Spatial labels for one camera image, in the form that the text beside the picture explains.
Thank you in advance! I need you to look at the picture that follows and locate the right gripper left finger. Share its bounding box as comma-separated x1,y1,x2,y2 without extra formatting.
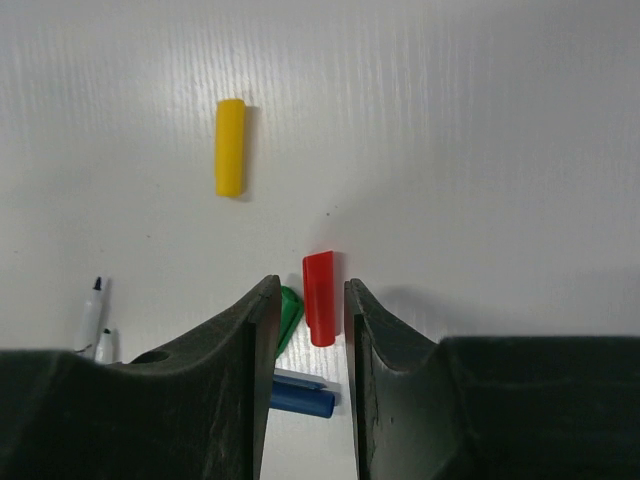
1,275,281,479

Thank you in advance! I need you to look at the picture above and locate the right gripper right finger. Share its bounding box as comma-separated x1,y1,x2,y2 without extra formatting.
344,279,639,479

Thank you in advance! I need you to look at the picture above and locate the red pen cap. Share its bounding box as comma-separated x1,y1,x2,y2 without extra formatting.
302,250,344,347

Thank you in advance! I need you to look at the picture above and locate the blue pen cap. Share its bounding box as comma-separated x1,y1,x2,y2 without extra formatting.
270,369,340,419

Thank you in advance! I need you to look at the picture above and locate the green pen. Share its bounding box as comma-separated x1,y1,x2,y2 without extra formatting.
94,328,116,365

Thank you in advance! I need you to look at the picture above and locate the green pen cap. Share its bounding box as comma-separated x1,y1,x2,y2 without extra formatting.
276,285,304,357

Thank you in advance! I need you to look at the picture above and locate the blue pen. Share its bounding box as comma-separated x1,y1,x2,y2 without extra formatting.
73,276,104,360

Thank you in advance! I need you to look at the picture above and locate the yellow pen cap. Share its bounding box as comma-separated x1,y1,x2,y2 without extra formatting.
214,99,246,198

